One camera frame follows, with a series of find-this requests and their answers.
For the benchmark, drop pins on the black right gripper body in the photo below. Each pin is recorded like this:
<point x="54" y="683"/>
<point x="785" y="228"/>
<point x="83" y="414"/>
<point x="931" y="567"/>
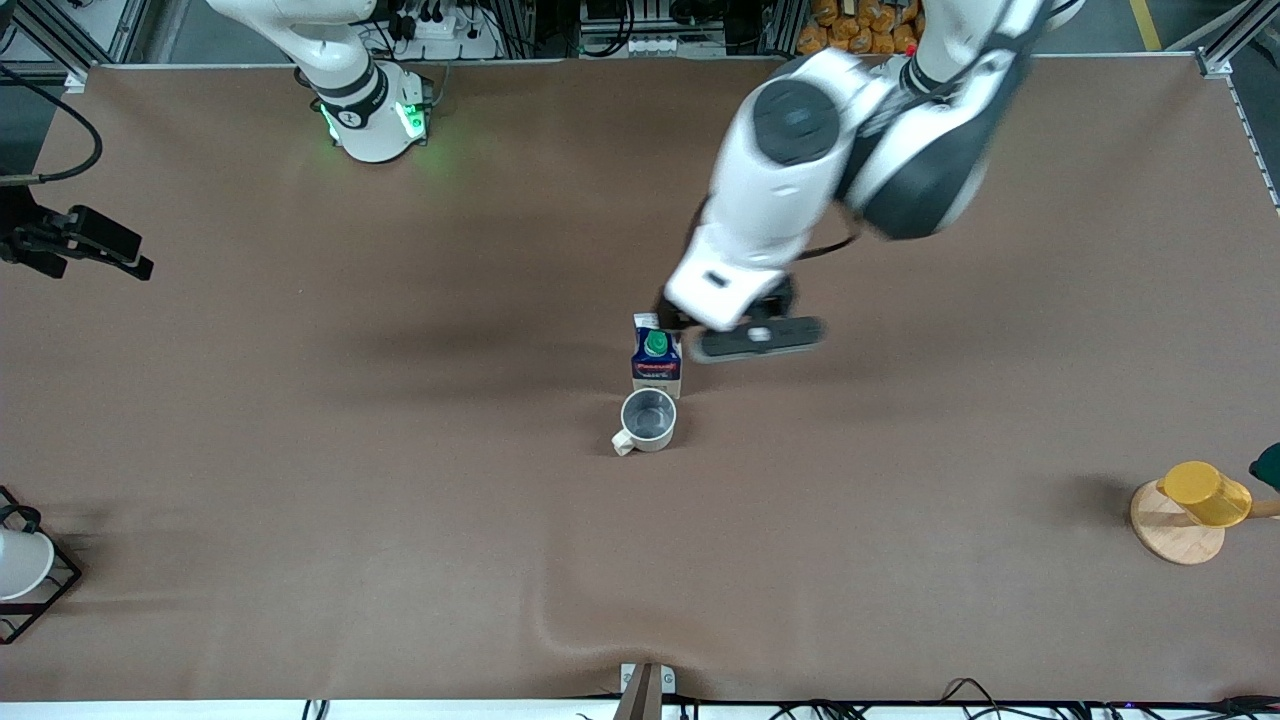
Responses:
<point x="22" y="238"/>

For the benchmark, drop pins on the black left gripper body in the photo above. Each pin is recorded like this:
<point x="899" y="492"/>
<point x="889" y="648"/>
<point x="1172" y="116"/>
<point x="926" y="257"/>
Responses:
<point x="778" y="296"/>

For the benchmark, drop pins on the blue white milk carton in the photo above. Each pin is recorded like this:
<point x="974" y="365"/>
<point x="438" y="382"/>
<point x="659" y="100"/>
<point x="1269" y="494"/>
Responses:
<point x="657" y="365"/>

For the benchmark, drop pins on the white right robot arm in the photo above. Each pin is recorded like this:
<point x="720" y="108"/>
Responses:
<point x="370" y="110"/>

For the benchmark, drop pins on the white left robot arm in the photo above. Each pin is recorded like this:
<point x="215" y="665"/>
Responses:
<point x="780" y="180"/>

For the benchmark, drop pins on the round wooden cup stand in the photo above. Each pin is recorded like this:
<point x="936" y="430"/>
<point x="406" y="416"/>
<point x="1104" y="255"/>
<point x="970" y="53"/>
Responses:
<point x="1175" y="540"/>

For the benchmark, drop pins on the yellow plastic cup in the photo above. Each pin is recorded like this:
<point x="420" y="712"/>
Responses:
<point x="1205" y="492"/>

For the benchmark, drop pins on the dark green cup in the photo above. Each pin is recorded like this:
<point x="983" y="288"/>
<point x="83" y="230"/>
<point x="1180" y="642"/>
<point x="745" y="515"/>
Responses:
<point x="1268" y="467"/>

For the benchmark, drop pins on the long white power strip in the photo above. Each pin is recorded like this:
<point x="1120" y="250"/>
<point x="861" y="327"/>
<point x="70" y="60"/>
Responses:
<point x="670" y="45"/>

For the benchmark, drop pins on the orange snack bag pile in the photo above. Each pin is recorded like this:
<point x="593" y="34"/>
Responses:
<point x="850" y="30"/>

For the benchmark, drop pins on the brown table cover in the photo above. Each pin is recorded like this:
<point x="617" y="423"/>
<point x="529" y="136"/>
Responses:
<point x="400" y="500"/>

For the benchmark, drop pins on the white bowl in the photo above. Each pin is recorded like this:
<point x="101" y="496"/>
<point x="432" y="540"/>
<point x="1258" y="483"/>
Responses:
<point x="20" y="562"/>

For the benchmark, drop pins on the white power strip with plugs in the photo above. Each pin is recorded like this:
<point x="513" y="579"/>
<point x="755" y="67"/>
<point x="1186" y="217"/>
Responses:
<point x="450" y="35"/>

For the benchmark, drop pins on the aluminium frame post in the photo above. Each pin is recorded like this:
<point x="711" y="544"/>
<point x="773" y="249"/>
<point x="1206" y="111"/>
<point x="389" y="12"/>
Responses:
<point x="1235" y="40"/>
<point x="75" y="75"/>

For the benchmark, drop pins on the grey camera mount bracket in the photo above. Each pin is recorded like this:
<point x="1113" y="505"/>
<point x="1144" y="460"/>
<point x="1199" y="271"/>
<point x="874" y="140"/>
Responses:
<point x="645" y="690"/>

